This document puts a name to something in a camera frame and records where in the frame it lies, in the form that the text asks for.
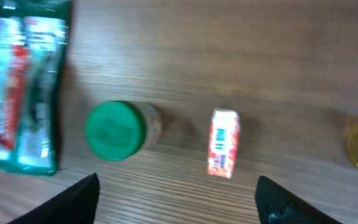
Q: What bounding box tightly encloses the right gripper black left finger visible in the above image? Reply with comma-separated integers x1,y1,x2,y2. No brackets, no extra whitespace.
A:
9,173,100,224

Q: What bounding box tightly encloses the red Nescafe coffee sachet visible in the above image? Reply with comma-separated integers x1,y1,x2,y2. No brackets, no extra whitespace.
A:
0,45,29,151

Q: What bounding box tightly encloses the green 3M gloves package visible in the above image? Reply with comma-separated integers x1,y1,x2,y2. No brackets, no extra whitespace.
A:
0,0,73,176

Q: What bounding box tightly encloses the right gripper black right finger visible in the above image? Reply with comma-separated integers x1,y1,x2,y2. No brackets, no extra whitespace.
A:
255,175,341,224

